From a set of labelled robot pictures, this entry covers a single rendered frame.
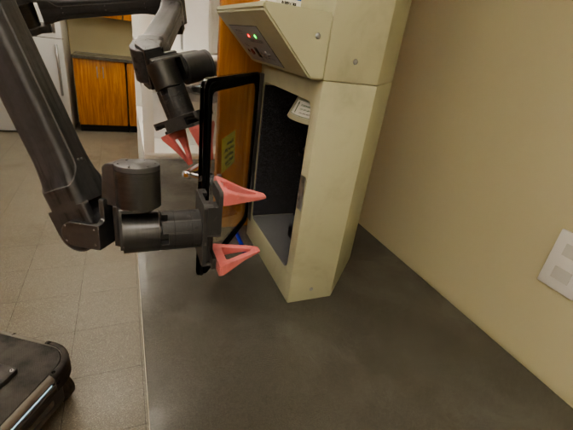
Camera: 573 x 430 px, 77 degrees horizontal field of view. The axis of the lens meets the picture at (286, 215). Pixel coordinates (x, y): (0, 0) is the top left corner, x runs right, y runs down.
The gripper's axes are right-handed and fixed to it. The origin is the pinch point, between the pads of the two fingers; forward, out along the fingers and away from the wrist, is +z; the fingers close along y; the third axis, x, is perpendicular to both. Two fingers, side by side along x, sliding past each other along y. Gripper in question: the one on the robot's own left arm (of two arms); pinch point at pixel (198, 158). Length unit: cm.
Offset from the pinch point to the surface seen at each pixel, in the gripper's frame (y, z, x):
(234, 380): -6.9, 33.7, 27.0
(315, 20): -31.5, -16.0, 5.6
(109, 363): 106, 85, -34
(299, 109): -22.1, -3.0, -7.3
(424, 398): -36, 47, 19
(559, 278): -63, 39, 0
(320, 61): -30.5, -10.1, 4.5
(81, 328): 131, 73, -48
